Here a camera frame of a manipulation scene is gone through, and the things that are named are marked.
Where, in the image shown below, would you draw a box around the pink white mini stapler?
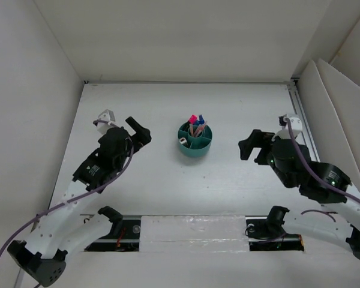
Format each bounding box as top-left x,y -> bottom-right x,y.
179,137 -> 189,147

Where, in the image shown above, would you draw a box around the purple translucent pen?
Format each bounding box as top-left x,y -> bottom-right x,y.
189,125 -> 194,137

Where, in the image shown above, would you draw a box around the pink capped black highlighter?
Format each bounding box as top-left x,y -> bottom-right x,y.
188,115 -> 197,124

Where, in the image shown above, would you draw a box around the red translucent pen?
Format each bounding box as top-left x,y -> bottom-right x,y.
194,122 -> 207,137

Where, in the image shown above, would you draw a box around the clear blue-capped spray bottle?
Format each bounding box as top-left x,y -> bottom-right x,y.
199,115 -> 205,124

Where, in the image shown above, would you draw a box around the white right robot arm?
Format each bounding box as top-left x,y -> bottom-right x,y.
238,129 -> 360,260

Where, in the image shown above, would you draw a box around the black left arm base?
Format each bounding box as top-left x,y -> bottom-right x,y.
84,215 -> 142,253

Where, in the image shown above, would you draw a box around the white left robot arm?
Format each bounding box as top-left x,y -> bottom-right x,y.
7,116 -> 152,287

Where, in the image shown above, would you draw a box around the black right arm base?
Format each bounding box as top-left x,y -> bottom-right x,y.
244,206 -> 305,252

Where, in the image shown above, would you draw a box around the teal round divided organizer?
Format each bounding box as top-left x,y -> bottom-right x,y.
178,122 -> 212,158

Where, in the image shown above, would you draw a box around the white foam boards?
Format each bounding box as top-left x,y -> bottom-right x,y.
297,59 -> 360,191

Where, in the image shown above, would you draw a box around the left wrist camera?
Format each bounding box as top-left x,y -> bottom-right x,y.
93,109 -> 117,136

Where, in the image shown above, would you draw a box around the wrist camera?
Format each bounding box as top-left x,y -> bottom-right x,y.
93,109 -> 117,136
272,113 -> 303,141

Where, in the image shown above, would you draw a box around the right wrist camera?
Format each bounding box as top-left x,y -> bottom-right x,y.
272,113 -> 303,141

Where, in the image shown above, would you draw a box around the aluminium rail right side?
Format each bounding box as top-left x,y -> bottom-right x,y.
287,77 -> 320,161

